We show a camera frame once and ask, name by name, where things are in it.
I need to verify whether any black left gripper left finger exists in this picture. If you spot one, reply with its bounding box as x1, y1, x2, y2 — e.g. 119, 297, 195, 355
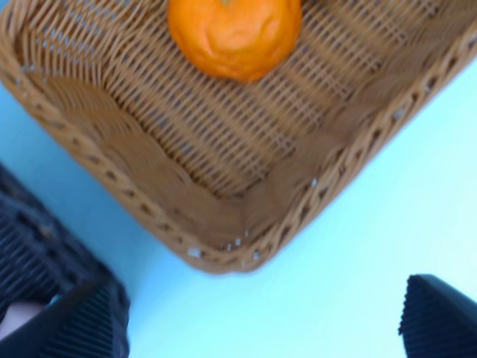
1, 281, 129, 357

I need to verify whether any orange wicker basket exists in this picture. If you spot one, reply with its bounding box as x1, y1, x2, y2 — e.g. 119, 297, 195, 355
1, 1, 476, 274

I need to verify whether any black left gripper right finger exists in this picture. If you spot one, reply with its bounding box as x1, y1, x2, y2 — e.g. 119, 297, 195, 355
398, 274, 476, 357

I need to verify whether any orange mandarin fruit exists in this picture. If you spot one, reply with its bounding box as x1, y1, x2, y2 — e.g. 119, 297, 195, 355
167, 0, 303, 82

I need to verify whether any dark brown wicker basket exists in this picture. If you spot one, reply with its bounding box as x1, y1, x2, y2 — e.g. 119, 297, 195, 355
0, 163, 131, 358

